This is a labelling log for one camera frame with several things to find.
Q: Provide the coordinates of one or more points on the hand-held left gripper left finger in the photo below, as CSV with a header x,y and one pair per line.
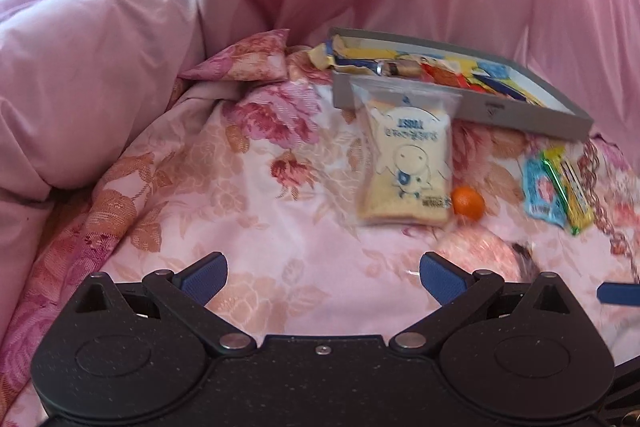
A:
x,y
205,278

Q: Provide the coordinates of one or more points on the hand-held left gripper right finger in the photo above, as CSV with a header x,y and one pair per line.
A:
x,y
442,279

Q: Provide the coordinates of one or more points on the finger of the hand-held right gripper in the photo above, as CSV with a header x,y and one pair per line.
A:
x,y
620,293

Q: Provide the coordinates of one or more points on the small orange fruit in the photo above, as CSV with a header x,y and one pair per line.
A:
x,y
467,203

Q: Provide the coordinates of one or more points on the white toast bread packet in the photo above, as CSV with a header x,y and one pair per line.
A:
x,y
405,157

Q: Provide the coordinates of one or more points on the grey cardboard box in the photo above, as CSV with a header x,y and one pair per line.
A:
x,y
525,114

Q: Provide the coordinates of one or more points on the red clear snack packet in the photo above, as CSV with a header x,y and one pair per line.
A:
x,y
440,74

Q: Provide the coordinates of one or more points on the golden snack packet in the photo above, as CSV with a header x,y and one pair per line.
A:
x,y
350,57

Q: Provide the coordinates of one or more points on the floral bedsheet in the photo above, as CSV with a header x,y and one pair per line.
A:
x,y
225,217

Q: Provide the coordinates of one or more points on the yellow green snack packet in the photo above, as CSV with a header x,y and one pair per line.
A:
x,y
575,197

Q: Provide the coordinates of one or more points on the light blue snack packet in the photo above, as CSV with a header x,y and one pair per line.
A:
x,y
539,192

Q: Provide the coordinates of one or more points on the yellow cartoon drawing sheet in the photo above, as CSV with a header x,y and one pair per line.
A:
x,y
530,97

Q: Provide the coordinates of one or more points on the blue foil packet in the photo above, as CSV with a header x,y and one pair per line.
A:
x,y
495,70

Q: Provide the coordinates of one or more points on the pink quilt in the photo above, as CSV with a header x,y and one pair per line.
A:
x,y
90,57

